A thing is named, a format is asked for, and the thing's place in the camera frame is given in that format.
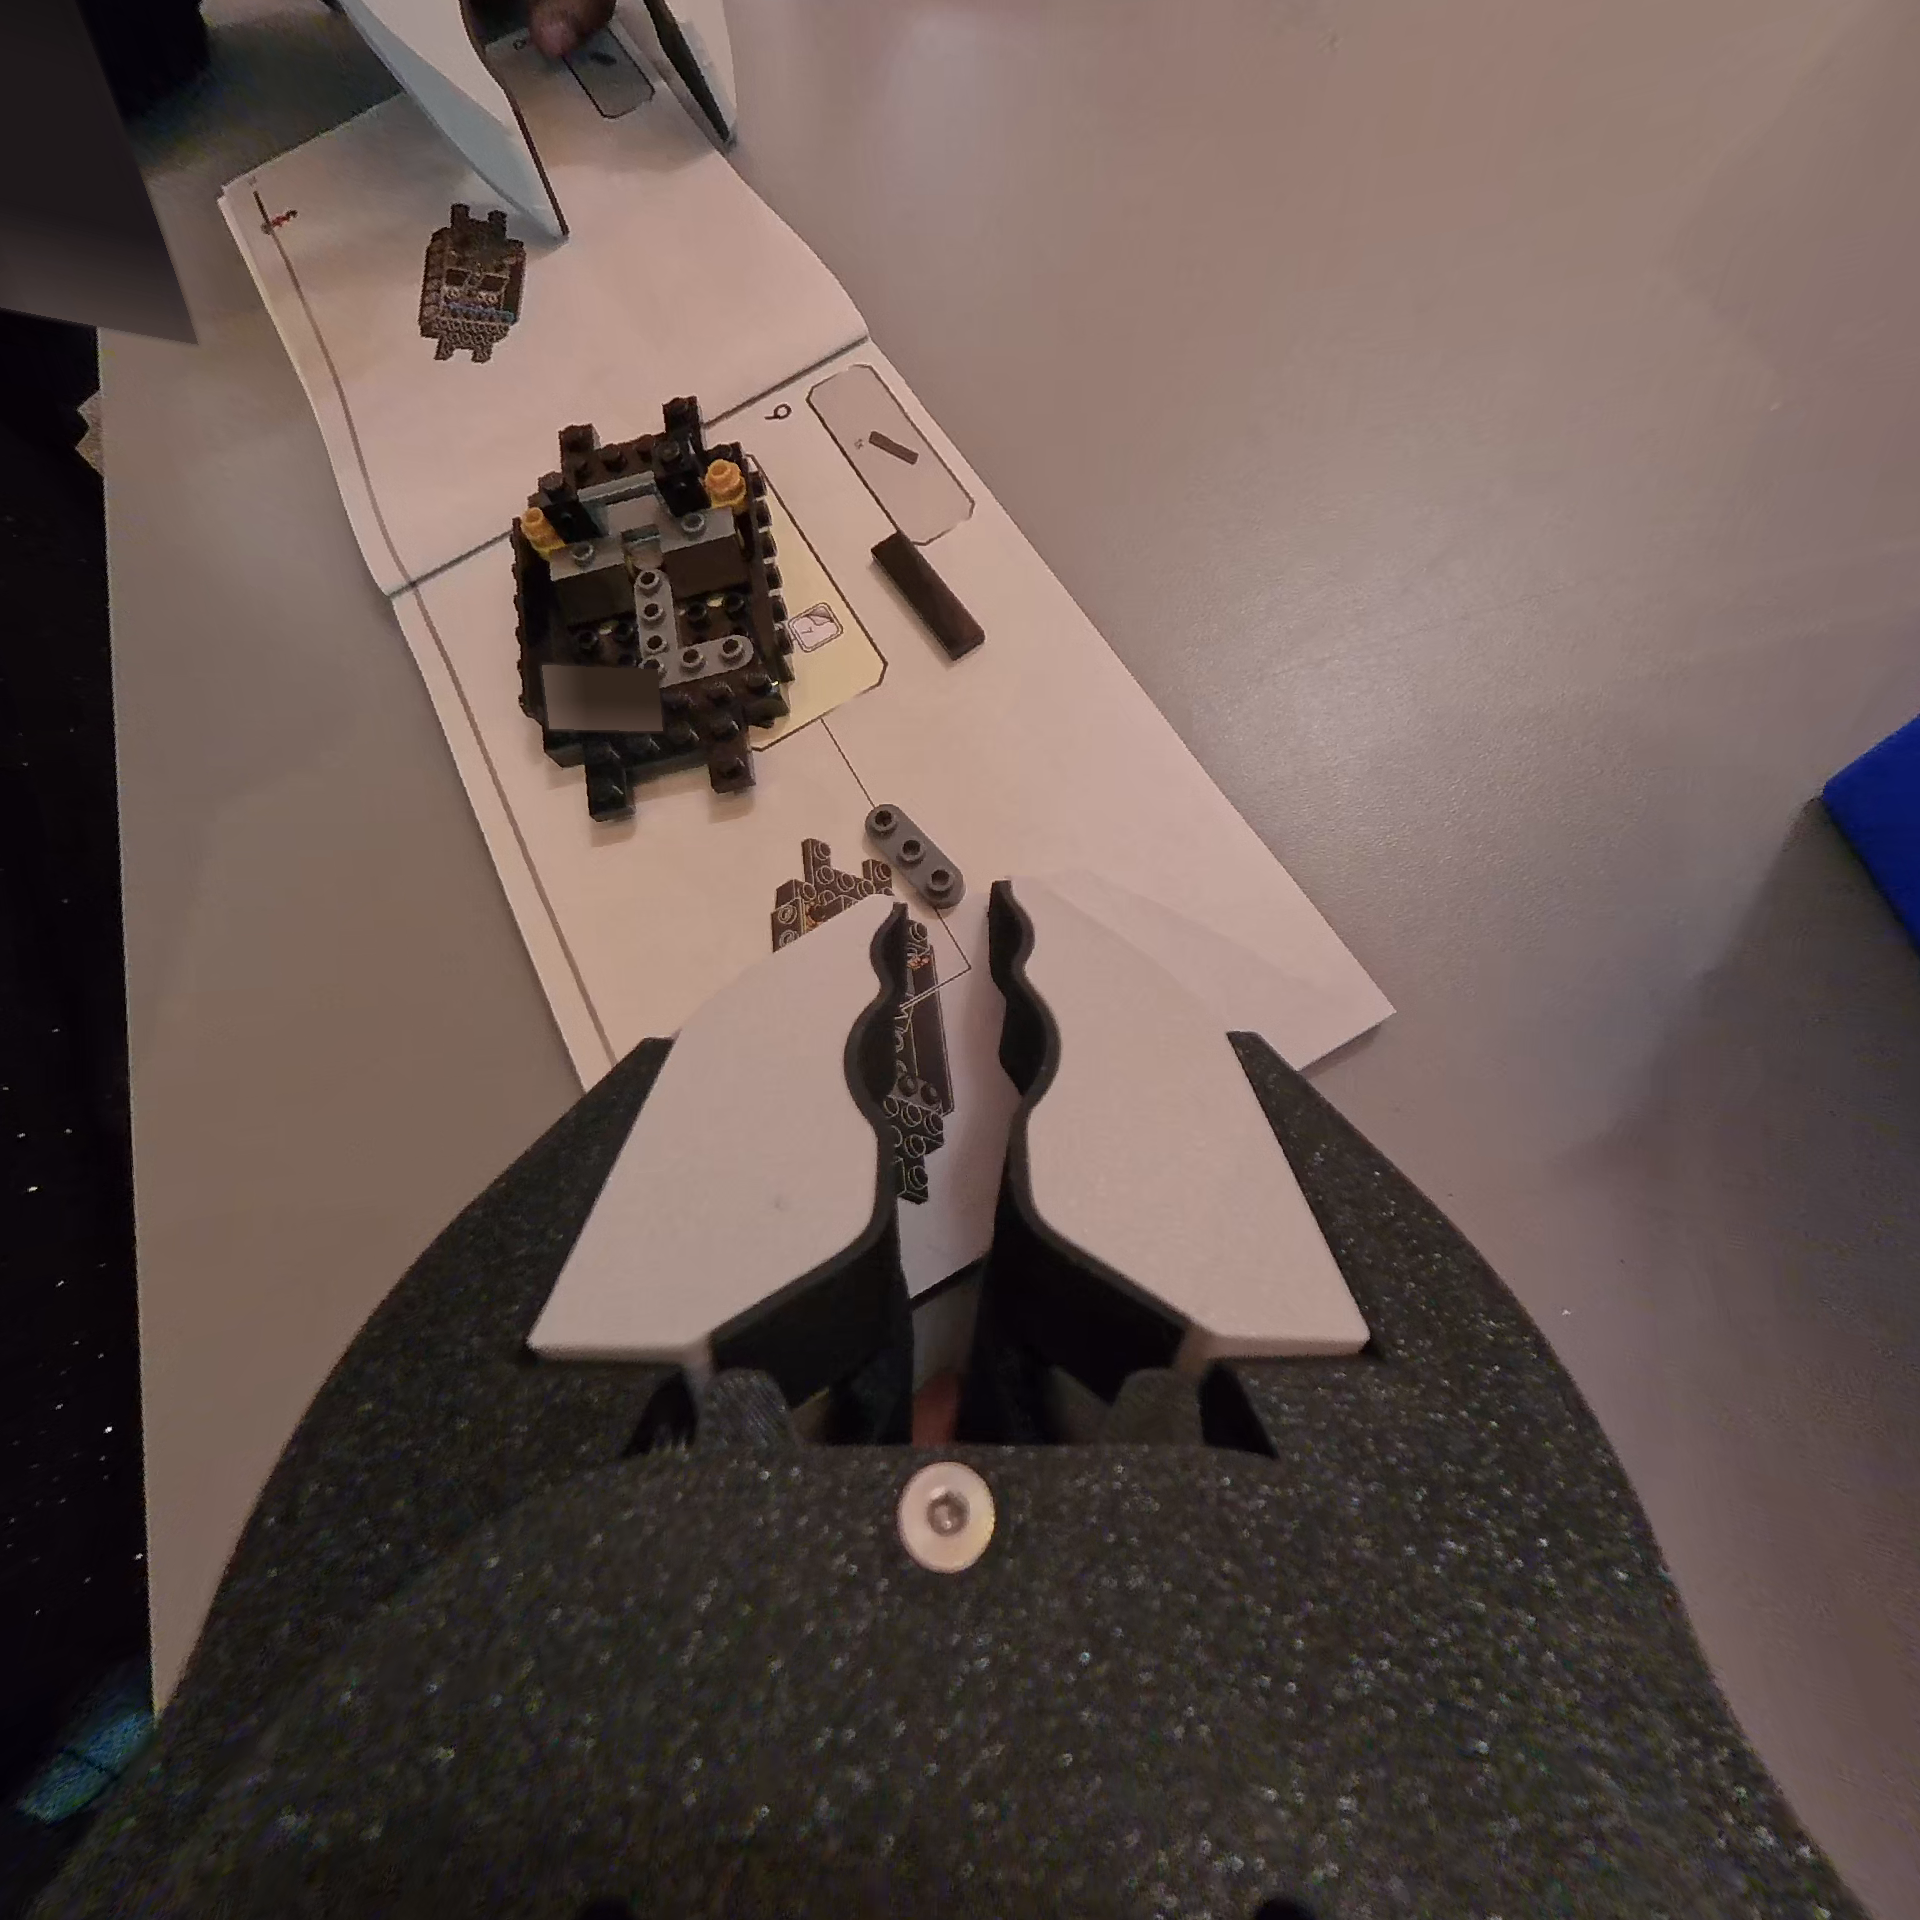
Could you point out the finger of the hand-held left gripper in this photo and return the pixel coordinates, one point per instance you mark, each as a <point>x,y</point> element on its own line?
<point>705,60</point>
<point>434,91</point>

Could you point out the person's left hand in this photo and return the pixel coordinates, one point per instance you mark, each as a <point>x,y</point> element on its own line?
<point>571,21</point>

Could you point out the black lego tile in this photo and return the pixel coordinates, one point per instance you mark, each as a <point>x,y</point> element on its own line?
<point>928,594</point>

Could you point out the person's right hand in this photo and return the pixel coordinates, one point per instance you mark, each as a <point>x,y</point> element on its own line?
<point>936,1414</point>

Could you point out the blue fabric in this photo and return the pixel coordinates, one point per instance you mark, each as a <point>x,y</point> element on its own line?
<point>76,1754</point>

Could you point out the blue storage bin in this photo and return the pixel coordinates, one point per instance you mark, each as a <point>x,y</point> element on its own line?
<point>1882,838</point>

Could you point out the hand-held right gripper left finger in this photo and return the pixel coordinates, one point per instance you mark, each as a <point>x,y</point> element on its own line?
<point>705,1169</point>

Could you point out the white instruction booklet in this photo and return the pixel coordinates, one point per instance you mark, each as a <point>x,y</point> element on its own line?
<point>631,298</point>

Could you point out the black speckled clothing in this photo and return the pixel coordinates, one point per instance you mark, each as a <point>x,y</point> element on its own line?
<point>52,899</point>

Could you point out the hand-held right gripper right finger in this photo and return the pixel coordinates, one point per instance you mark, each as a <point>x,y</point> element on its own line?
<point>1184,1169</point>

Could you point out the grey three-hole lego plate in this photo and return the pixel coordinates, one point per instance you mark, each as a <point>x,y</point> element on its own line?
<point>911,850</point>

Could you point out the black lego model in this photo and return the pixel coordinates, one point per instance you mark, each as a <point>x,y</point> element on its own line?
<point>720,736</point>

